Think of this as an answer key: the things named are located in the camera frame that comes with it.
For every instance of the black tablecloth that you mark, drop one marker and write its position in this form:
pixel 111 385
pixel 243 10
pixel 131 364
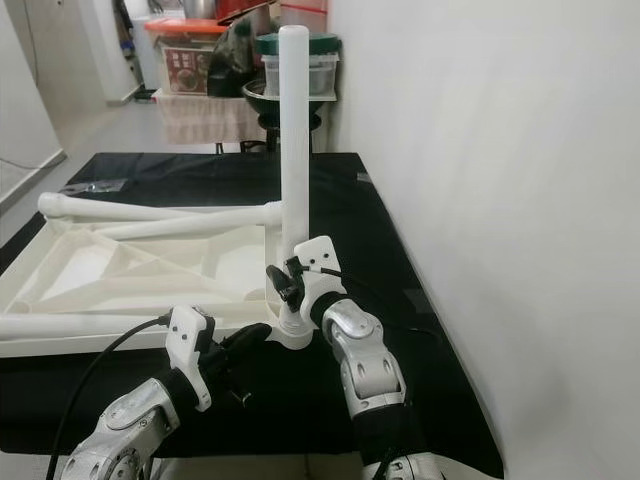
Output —
pixel 210 172

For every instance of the silver cooking pot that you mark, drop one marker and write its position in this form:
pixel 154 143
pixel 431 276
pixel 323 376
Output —
pixel 200 10

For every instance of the clear plastic storage container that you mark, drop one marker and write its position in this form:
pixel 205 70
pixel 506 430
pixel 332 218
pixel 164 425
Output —
pixel 325 75

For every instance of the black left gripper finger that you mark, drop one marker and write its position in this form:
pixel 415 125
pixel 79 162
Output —
pixel 248 342

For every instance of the small clear plastic bag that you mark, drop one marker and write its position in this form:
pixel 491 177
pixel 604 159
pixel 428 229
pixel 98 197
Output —
pixel 105 186

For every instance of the glossy black bag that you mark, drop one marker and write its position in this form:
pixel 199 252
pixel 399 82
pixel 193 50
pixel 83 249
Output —
pixel 230 70

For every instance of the storage box with orange lid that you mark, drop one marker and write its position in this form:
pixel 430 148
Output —
pixel 182 70

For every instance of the black round stool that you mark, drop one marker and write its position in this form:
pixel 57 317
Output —
pixel 318 122

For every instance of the green pot lid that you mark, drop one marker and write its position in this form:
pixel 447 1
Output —
pixel 325 45

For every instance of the black wok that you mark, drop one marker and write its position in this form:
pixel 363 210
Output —
pixel 260 100

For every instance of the white appliance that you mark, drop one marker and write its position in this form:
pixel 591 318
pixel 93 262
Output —
pixel 145 55

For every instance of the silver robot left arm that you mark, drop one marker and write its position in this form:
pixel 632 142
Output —
pixel 130 430

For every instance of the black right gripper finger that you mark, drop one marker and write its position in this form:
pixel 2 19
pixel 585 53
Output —
pixel 279 290

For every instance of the grey tape patch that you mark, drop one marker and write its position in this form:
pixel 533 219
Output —
pixel 365 178

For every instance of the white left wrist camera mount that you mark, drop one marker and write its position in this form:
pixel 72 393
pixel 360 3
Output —
pixel 188 340

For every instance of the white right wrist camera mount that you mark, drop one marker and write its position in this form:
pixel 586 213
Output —
pixel 320 258

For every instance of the beige cloth covered table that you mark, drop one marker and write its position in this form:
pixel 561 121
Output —
pixel 205 120

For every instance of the white plastic children table top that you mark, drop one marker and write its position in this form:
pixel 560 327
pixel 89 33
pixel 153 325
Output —
pixel 120 275

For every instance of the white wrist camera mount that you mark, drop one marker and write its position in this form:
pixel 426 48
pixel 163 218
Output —
pixel 320 258
pixel 188 340

